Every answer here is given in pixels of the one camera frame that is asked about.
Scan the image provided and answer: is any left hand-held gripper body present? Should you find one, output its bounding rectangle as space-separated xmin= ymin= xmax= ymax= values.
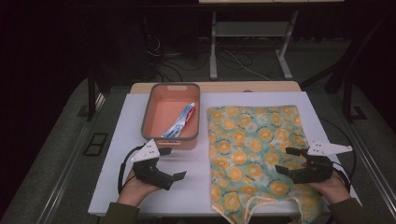
xmin=131 ymin=138 xmax=176 ymax=191

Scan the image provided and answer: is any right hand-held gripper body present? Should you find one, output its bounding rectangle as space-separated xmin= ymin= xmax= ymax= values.
xmin=290 ymin=141 xmax=353 ymax=185

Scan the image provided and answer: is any blue and white toothpaste tube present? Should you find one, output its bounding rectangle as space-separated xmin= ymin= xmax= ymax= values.
xmin=162 ymin=102 xmax=196 ymax=139

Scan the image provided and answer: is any orange basket with grey rim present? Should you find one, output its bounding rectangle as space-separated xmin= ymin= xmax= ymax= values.
xmin=140 ymin=82 xmax=201 ymax=151

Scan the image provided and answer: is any yellow flowered drawstring bag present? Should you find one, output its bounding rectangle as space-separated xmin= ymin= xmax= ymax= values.
xmin=206 ymin=105 xmax=323 ymax=224

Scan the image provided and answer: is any person's left hand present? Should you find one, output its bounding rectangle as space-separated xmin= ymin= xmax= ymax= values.
xmin=117 ymin=169 xmax=161 ymax=207

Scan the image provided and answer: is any person's right hand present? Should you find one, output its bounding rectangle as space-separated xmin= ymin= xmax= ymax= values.
xmin=301 ymin=161 xmax=352 ymax=204

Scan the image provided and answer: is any white table board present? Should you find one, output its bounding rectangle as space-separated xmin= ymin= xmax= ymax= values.
xmin=88 ymin=91 xmax=362 ymax=217

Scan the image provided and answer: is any black metal stand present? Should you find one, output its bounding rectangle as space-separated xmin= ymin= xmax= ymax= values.
xmin=78 ymin=66 xmax=111 ymax=122
xmin=300 ymin=12 xmax=396 ymax=123

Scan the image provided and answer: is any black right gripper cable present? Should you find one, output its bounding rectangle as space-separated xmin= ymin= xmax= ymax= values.
xmin=320 ymin=118 xmax=358 ymax=191

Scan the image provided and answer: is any aluminium rail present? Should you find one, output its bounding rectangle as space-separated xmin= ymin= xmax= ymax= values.
xmin=335 ymin=102 xmax=396 ymax=213
xmin=36 ymin=91 xmax=106 ymax=224

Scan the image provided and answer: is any black floor outlet frame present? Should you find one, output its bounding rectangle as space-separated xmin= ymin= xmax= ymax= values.
xmin=82 ymin=133 xmax=108 ymax=157

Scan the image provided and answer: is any black floor cable bundle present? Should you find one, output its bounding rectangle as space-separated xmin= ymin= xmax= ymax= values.
xmin=144 ymin=18 xmax=213 ymax=82

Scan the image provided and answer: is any white floor cable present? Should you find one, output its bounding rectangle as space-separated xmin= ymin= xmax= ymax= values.
xmin=223 ymin=50 xmax=272 ymax=81

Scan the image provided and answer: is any grey metal table frame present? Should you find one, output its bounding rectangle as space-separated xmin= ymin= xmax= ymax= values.
xmin=199 ymin=0 xmax=345 ymax=81

